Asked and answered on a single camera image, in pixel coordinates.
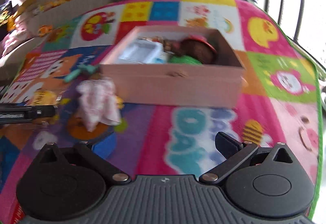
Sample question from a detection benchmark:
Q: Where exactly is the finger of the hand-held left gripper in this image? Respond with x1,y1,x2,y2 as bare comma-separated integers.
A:
0,104,56,124

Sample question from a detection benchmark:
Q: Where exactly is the pink cardboard box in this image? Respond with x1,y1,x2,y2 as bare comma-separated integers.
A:
99,26,247,109

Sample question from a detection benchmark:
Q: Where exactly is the blue white plastic packet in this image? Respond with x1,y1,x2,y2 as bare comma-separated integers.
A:
118,39,170,64

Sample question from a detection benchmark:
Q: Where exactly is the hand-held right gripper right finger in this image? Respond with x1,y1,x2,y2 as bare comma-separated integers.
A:
199,132,298,185

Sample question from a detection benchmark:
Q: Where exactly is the pink white cloth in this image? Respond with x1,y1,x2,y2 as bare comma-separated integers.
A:
76,79,121,131

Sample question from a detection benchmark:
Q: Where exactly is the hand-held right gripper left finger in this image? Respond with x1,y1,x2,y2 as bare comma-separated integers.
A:
34,134,131,185

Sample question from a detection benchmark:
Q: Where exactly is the teal green toy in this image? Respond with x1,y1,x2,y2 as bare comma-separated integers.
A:
64,64,100,82

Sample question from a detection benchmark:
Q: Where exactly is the crochet doll green sweater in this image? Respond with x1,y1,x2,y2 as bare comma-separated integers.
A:
167,35,217,65

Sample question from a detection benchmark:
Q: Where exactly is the colourful cartoon play mat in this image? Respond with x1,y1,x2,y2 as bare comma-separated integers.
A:
0,0,323,224

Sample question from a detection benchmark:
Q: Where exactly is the yellow banana plush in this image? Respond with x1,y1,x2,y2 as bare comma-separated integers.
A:
6,0,37,31

